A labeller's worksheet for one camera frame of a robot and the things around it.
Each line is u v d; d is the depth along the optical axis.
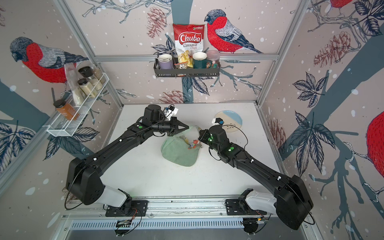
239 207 0.65
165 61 0.80
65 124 0.70
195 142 0.81
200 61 0.80
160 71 0.87
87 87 0.76
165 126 0.67
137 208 0.73
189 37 0.78
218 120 0.72
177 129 0.70
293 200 0.39
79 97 0.71
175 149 0.80
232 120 1.09
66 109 0.66
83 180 0.41
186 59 0.85
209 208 0.74
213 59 0.85
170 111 0.73
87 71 0.77
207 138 0.69
